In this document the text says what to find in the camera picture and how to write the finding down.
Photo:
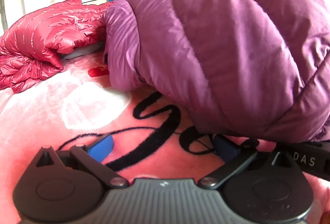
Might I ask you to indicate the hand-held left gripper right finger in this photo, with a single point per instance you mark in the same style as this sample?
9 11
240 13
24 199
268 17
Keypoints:
226 148

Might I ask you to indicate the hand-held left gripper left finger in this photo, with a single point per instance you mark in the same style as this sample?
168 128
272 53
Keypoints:
101 145

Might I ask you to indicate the purple down jacket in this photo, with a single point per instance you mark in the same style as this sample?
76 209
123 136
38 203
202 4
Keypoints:
219 46

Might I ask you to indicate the pink printed blanket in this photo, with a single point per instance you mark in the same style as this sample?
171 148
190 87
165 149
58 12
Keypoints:
51 115

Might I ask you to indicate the grey cloth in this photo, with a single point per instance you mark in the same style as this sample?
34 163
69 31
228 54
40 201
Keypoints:
82 52

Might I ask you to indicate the red down jacket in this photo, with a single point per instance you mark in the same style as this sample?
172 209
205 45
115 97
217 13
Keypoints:
46 33

